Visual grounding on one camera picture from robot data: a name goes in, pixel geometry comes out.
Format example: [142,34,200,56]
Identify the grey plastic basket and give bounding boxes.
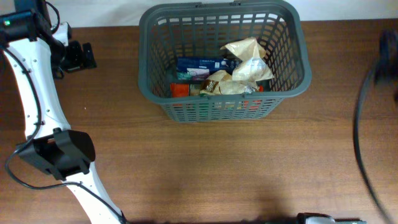
[138,1,312,123]

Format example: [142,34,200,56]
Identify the orange spaghetti packet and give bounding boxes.
[169,82,264,110]

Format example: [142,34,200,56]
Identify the blue carton box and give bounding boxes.
[176,57,242,81]

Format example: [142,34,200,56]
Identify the green lid jar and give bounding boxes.
[198,93,211,121]

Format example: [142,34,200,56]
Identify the beige paper bag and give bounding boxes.
[220,37,274,82]

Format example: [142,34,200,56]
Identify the brown snack bag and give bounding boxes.
[199,69,261,96]

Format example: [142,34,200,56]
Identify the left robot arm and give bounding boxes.
[1,0,127,223]

